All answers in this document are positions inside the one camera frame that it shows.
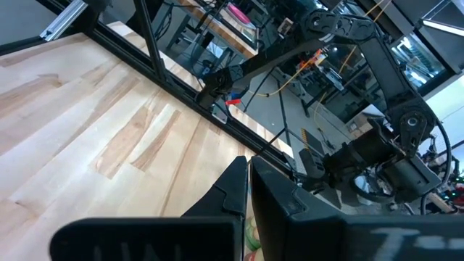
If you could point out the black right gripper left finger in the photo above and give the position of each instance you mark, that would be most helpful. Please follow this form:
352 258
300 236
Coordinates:
152 239

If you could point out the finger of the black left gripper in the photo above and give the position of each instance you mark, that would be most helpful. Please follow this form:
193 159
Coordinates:
312 163
320 185

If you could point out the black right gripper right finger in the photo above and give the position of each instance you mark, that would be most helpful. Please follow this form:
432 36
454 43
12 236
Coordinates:
326 239

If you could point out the short yellow mushroom can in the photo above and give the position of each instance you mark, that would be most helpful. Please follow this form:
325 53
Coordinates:
252 241

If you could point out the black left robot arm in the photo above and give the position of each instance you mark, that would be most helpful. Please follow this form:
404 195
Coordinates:
380 61

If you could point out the wooden background desk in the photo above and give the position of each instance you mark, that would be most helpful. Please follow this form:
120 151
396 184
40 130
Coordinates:
232 40

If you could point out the black aluminium table frame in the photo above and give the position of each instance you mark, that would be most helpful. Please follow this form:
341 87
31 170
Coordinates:
181 90

